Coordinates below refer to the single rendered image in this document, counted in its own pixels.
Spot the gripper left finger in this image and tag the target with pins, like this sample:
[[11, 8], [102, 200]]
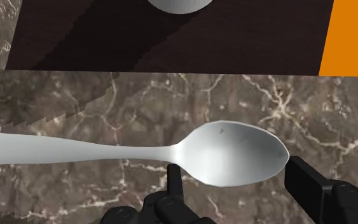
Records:
[[174, 198]]

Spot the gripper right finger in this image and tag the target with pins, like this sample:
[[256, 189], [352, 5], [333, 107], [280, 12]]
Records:
[[318, 192]]

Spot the white spoon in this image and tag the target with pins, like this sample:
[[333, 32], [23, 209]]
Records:
[[228, 155]]

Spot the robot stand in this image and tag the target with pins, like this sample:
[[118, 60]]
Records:
[[197, 43]]

